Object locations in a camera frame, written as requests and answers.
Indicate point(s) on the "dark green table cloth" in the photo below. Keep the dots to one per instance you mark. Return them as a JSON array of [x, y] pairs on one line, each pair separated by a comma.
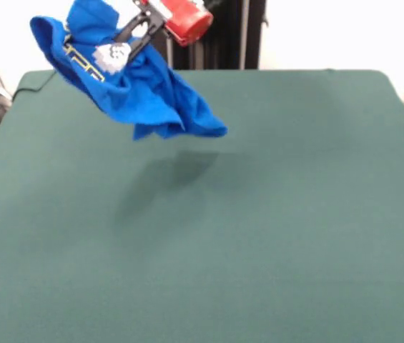
[[187, 250]]

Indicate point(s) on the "blue printed shirt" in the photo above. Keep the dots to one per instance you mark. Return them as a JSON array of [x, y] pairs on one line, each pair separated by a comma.
[[144, 96]]

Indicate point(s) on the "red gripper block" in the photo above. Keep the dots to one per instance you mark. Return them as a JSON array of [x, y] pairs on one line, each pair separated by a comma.
[[187, 21]]

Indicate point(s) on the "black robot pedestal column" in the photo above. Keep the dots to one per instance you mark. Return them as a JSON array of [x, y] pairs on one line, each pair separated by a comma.
[[230, 43]]

